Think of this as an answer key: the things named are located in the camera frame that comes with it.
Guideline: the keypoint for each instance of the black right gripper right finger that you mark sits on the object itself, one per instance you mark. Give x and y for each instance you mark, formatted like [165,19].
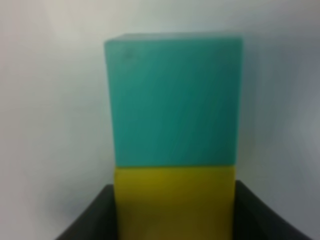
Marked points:
[254,220]

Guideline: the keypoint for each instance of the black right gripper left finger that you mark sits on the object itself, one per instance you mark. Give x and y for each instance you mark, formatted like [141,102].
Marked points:
[98,221]

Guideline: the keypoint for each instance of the yellow cube block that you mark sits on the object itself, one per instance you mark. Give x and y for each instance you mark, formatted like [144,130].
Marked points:
[175,203]

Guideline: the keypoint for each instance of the teal cube block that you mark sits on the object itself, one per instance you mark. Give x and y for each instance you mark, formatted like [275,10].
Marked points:
[174,98]

